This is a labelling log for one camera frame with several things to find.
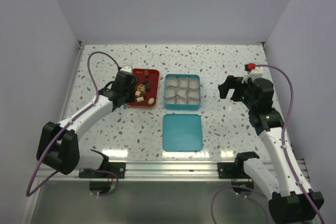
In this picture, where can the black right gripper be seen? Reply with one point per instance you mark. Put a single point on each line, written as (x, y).
(231, 83)

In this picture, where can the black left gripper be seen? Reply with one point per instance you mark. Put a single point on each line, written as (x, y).
(131, 98)

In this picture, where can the dark square ridged chocolate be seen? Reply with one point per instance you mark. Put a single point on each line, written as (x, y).
(147, 86)

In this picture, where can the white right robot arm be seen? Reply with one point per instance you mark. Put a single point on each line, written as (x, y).
(289, 194)

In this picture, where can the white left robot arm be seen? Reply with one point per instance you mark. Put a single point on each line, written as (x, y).
(59, 142)

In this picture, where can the white rectangular chocolate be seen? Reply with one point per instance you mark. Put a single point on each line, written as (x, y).
(140, 99)

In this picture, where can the red lacquer tray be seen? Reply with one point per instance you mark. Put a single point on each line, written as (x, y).
(153, 79)

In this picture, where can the teal tin box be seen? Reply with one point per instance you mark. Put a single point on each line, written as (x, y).
(182, 106)

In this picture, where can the white paper cup liners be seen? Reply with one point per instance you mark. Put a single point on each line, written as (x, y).
(182, 90)

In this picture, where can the teal tin lid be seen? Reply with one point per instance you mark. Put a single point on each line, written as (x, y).
(182, 133)

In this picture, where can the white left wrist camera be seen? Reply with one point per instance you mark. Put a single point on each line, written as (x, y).
(127, 69)

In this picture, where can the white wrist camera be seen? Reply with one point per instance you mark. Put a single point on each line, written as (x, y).
(253, 72)
(127, 69)

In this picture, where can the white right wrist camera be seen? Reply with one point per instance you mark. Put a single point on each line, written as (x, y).
(253, 72)

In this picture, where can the aluminium table frame rail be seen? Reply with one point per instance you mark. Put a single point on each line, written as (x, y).
(72, 80)

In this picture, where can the front aluminium mounting rail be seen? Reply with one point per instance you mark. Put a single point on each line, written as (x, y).
(179, 171)

